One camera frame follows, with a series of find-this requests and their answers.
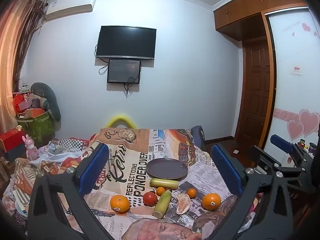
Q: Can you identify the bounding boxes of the grey plush toy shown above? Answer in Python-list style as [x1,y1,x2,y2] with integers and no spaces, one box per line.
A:
[30,82,62,122]

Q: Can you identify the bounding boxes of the pile of red boxes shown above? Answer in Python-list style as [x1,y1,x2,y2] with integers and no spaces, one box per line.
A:
[12,90,48,118]

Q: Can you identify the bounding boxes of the peeled sugarcane piece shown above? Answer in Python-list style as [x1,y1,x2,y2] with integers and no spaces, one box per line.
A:
[153,190,172,218]
[149,177,179,189]

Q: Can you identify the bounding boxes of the dark purple plate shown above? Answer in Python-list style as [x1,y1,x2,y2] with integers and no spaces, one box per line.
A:
[146,158,189,180]

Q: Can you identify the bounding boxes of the black wall television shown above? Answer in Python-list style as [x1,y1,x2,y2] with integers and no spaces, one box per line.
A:
[96,26,157,60]

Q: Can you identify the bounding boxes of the pink rabbit toy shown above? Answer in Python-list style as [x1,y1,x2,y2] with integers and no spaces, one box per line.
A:
[22,134,39,159]

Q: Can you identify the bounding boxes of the red tomato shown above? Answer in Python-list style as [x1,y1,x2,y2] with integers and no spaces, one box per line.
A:
[143,191,158,207]

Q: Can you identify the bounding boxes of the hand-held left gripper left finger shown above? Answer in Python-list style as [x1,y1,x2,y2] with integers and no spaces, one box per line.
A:
[27,142,123,240]

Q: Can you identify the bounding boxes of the white air conditioner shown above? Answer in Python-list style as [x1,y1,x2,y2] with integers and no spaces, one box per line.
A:
[45,0,97,20]

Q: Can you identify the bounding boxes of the white wardrobe door with hearts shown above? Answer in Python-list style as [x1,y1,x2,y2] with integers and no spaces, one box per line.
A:
[264,7,320,155]

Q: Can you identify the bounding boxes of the black monitor cables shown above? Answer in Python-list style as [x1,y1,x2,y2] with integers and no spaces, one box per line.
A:
[94,44,143,97]

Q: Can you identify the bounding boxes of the pile of clothes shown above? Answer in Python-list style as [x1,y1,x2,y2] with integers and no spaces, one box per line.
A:
[4,137,97,220]

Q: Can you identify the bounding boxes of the wooden overhead cabinets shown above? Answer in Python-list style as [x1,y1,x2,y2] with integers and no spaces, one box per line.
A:
[214,0,308,41]

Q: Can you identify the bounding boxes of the printed newspaper-pattern blanket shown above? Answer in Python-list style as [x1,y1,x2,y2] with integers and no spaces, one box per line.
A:
[82,127,259,240]

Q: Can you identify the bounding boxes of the brown patterned curtain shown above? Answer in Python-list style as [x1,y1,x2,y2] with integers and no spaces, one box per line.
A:
[0,0,48,137]

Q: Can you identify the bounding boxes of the large orange with sticker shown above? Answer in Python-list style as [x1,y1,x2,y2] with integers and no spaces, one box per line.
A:
[202,193,222,210]
[110,195,131,214]

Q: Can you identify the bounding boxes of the brown wooden door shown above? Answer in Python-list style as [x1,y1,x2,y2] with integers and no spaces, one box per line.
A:
[236,37,272,150]

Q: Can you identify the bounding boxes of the peeled pomelo segment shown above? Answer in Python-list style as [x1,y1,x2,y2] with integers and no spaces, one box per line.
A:
[176,193,191,215]

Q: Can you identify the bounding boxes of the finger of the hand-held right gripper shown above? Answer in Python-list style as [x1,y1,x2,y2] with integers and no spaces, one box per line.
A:
[271,134,312,163]
[248,145,308,180]

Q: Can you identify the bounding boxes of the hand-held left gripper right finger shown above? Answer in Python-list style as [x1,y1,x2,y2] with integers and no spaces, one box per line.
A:
[211,144,294,240]

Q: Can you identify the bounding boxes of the dark backpack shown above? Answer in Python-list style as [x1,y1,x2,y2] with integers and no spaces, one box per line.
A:
[191,126,206,153]

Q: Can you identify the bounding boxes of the small black wall monitor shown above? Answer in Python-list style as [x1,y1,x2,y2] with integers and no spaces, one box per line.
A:
[107,59,141,84]

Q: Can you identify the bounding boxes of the red gift box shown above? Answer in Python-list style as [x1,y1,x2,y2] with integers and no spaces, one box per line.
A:
[0,129,27,153]

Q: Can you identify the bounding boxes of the green patterned box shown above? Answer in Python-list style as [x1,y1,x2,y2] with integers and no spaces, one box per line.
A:
[17,111,56,143]

